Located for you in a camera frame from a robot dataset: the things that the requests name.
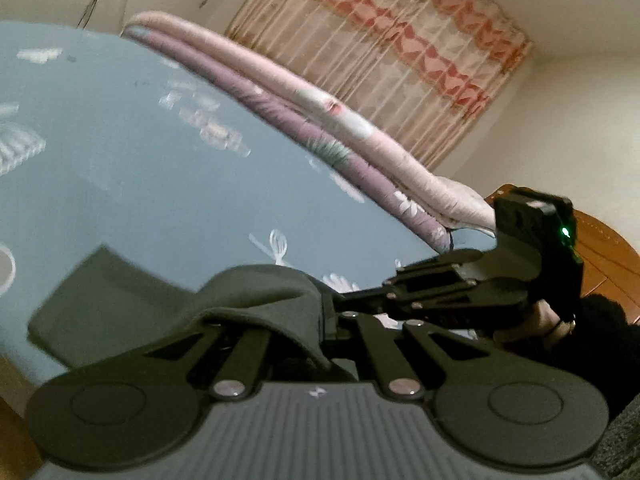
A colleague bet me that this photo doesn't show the person's right forearm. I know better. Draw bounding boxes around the person's right forearm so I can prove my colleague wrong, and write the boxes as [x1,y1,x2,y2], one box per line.
[555,295,632,356]

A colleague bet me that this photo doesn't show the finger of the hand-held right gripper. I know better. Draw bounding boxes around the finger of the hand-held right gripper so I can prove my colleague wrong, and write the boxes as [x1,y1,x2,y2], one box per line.
[334,282,531,331]
[385,250,501,293]

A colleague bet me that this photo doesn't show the wooden headboard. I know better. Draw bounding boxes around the wooden headboard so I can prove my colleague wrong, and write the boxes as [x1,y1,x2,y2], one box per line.
[487,185,640,326]

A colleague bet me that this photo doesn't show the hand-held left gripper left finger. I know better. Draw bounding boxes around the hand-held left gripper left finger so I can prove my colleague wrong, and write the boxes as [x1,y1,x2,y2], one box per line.
[145,325,273,401]

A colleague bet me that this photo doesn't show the dark green shorts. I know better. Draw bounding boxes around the dark green shorts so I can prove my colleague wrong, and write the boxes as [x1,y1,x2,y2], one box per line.
[27,245,341,371]

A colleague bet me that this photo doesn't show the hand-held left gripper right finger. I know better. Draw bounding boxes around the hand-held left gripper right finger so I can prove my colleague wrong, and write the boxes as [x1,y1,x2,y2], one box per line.
[325,305,496,401]

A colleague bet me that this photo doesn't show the folded pink purple floral quilt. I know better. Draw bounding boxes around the folded pink purple floral quilt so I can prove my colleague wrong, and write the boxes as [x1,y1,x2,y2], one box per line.
[122,10,498,253]

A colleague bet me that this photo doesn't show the bed with blue-grey printed sheet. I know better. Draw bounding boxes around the bed with blue-grey printed sheet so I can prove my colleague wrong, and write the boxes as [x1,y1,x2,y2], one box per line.
[0,20,501,411]

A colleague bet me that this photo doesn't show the patterned beige red curtain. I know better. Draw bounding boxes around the patterned beige red curtain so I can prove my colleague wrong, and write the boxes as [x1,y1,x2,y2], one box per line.
[225,0,533,171]

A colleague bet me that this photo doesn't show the person's right hand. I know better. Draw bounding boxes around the person's right hand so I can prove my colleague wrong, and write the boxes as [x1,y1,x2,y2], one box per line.
[505,301,561,346]

